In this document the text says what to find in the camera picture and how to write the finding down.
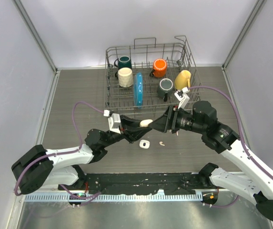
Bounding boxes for beige earbud charging case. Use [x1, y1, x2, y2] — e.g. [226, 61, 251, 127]
[139, 119, 153, 127]

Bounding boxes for grey wire dish rack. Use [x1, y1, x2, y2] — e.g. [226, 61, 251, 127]
[104, 35, 202, 118]

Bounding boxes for blue plastic plate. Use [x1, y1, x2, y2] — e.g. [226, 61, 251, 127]
[133, 72, 143, 108]

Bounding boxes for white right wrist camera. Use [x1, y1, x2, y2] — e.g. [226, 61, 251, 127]
[174, 87, 190, 109]

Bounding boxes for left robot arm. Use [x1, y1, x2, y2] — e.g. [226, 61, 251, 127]
[11, 114, 153, 196]

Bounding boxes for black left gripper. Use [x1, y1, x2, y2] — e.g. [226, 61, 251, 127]
[101, 115, 151, 148]

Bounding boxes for yellow mug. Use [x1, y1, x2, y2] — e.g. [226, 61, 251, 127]
[174, 70, 191, 90]

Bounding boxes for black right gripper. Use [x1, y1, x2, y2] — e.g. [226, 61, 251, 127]
[149, 104, 206, 134]

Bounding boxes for white slotted cable duct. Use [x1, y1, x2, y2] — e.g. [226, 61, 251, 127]
[24, 190, 202, 202]

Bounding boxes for cream ribbed mug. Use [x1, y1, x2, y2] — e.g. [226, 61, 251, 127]
[115, 67, 133, 88]

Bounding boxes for white earbud charging case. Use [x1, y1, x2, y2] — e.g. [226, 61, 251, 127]
[139, 139, 150, 149]

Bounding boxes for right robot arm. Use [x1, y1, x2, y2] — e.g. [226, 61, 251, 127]
[149, 101, 273, 221]

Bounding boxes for dark green mug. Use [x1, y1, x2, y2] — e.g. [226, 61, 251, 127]
[114, 55, 132, 69]

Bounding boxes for grey mug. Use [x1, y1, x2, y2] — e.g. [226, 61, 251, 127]
[157, 78, 173, 102]

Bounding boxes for orange mug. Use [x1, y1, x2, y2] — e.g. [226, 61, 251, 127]
[150, 59, 167, 78]

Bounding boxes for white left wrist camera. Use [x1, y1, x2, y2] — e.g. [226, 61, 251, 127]
[103, 109, 121, 134]

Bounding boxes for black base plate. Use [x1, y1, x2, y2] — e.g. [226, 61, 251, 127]
[66, 172, 217, 196]

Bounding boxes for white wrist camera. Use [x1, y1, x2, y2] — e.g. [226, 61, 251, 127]
[174, 87, 190, 109]
[103, 109, 121, 134]

